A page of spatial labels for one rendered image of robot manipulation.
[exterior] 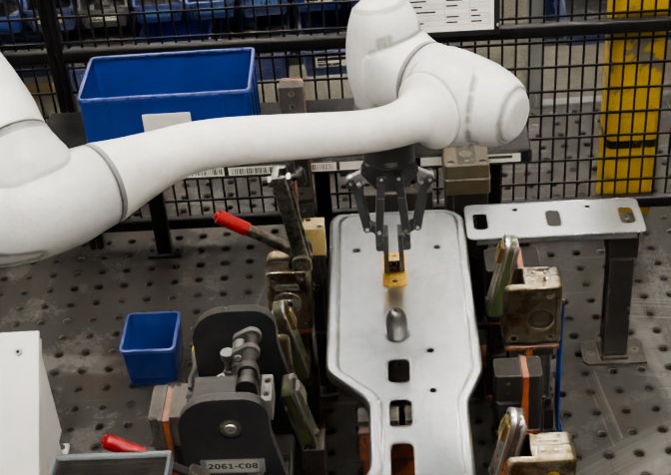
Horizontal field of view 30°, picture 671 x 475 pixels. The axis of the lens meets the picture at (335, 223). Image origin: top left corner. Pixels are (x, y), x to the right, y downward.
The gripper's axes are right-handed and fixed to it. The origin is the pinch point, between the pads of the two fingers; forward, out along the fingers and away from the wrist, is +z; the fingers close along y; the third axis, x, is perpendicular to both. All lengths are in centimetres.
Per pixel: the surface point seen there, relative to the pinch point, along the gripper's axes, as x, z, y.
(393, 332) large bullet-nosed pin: -14.2, 4.8, -0.5
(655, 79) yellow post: 58, 5, 51
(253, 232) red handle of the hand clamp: -0.8, -5.0, -21.0
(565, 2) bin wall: 189, 50, 54
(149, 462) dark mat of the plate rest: -53, -9, -29
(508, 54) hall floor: 265, 106, 45
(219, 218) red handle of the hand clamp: -1.1, -8.0, -25.8
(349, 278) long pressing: 1.4, 6.5, -7.1
